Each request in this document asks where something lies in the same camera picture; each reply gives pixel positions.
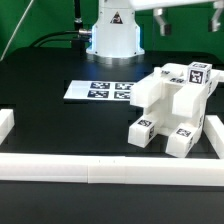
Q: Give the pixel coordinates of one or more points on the white chair back frame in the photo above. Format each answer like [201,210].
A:
[152,88]

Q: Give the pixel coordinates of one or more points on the white U-shaped fence frame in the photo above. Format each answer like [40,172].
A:
[111,169]

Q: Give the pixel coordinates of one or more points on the white chair seat block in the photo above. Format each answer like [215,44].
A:
[176,116]

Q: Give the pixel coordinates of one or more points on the white tagged cube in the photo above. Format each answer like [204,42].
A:
[198,73]

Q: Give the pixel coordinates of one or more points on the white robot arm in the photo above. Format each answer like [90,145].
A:
[115,37]

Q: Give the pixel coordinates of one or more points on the white marker base sheet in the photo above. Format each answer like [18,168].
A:
[98,90]

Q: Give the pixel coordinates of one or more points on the black pole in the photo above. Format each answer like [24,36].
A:
[77,15]

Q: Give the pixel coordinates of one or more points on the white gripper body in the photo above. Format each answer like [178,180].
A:
[141,5]

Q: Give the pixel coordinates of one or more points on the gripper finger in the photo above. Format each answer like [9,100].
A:
[215,24]
[165,27]

